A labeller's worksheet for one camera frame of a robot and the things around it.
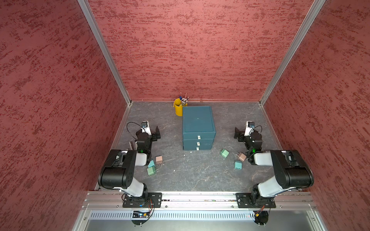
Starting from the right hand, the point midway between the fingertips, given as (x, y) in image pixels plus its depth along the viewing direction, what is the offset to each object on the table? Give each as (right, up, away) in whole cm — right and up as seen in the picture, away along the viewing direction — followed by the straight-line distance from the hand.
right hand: (241, 129), depth 94 cm
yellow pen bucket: (-43, +14, +9) cm, 46 cm away
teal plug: (-58, -20, -9) cm, 62 cm away
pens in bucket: (-39, +20, +4) cm, 44 cm away
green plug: (-58, -23, -12) cm, 63 cm away
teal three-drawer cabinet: (-30, +2, -17) cm, 34 cm away
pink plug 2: (-2, -16, -7) cm, 18 cm away
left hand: (-61, 0, -1) cm, 61 cm away
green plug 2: (-13, -15, -4) cm, 20 cm away
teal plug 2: (-5, -21, -8) cm, 23 cm away
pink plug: (-54, -18, -7) cm, 58 cm away
